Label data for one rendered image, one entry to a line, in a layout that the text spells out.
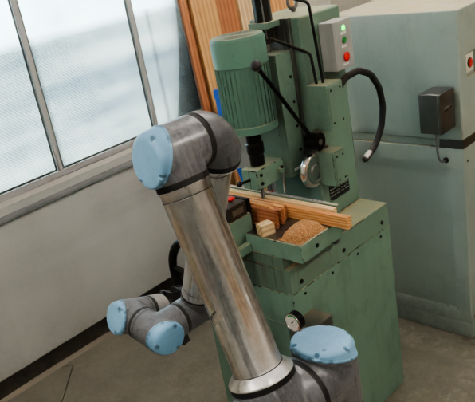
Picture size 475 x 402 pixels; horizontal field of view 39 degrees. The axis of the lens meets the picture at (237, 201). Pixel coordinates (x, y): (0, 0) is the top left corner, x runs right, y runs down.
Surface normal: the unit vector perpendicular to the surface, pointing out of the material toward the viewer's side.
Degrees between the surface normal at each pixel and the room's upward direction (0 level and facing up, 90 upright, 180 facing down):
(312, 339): 5
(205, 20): 87
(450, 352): 0
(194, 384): 0
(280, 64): 90
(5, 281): 90
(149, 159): 83
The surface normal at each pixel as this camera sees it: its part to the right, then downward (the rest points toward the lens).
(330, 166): -0.68, 0.37
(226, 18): 0.72, 0.08
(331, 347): -0.11, -0.94
